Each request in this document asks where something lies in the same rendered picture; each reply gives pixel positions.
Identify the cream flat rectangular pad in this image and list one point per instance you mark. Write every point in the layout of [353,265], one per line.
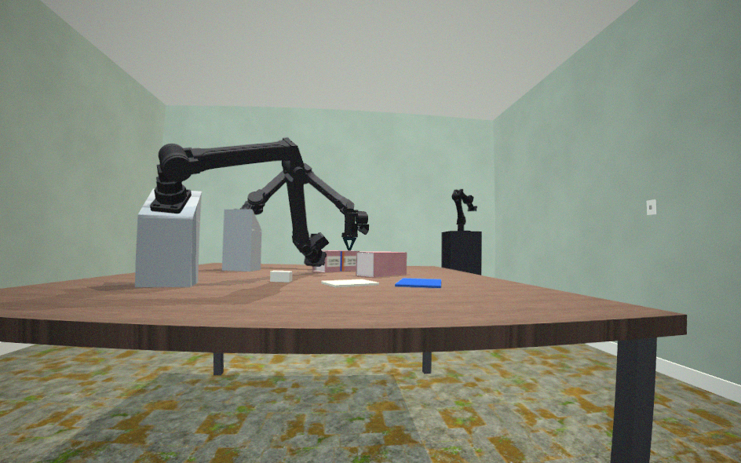
[345,283]

